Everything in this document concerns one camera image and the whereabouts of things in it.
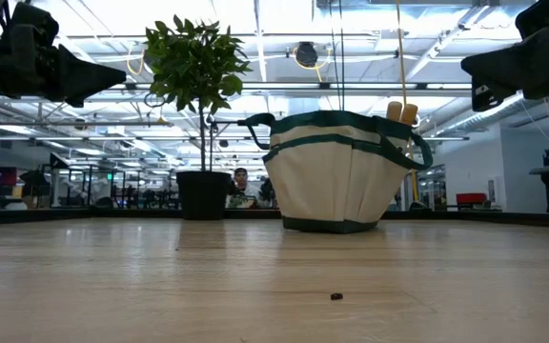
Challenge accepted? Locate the wooden-handled garden tool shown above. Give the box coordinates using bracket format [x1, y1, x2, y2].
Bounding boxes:
[399, 103, 419, 127]

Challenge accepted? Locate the wooden-handled trowel with pale blade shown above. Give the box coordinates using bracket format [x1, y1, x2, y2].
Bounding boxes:
[385, 100, 404, 123]

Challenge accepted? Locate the beige canvas green-trimmed gardening bag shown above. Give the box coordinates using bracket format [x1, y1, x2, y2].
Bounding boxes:
[237, 109, 435, 235]

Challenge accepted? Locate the black ceiling cable reel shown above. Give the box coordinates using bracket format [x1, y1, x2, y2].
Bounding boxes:
[295, 41, 319, 69]

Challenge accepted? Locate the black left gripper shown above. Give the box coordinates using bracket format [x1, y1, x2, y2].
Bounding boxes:
[0, 3, 128, 109]

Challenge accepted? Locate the black table border rail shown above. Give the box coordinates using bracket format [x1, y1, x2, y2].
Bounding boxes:
[0, 206, 549, 229]

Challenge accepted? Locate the black metal frame rig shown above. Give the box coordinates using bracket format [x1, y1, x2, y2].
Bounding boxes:
[209, 118, 270, 182]

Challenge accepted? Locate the red background seat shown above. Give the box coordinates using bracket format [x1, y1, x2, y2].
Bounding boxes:
[456, 192, 488, 207]

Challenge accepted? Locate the potted green tree, black pot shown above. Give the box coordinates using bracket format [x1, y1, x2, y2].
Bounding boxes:
[143, 13, 254, 221]

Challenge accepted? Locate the person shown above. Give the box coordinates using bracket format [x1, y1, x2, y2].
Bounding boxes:
[225, 167, 262, 210]

